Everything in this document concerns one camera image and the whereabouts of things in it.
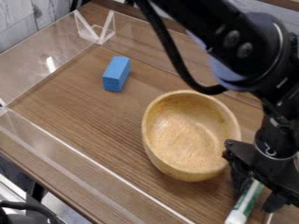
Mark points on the black equipment with cable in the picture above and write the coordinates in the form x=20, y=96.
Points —
x=24, y=212

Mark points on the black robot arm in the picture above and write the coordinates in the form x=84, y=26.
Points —
x=255, y=56

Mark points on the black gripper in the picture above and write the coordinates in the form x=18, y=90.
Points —
x=277, y=173

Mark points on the green expo marker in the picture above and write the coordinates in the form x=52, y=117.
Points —
x=238, y=215

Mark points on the light wooden bowl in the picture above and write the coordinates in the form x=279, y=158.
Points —
x=184, y=128

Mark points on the clear acrylic tray wall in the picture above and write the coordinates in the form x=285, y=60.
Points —
x=74, y=135

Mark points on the blue rectangular block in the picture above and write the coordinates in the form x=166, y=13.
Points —
x=116, y=73

